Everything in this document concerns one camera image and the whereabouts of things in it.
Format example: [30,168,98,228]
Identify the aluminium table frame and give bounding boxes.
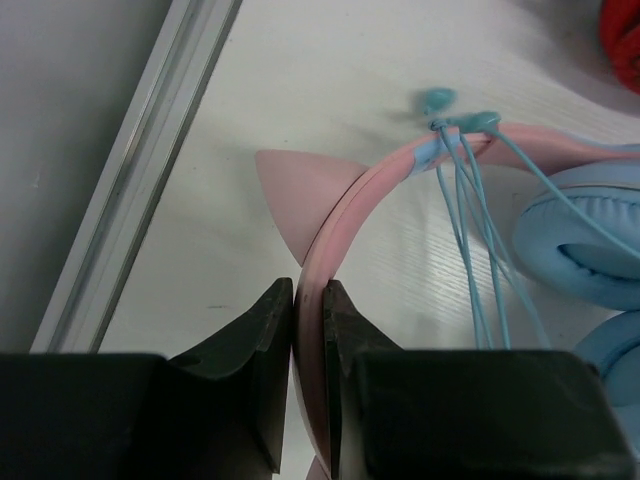
[30,1,241,353]

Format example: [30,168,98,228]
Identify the light blue earbud cable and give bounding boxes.
[409,87,640,351]

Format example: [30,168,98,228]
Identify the red black headphones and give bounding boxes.
[598,0,639,94]

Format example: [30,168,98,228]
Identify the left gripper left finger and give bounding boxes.
[1,278,293,479]

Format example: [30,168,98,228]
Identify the pink blue cat-ear headphones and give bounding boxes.
[255,123,639,479]

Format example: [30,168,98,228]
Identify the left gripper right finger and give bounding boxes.
[322,281,639,479]

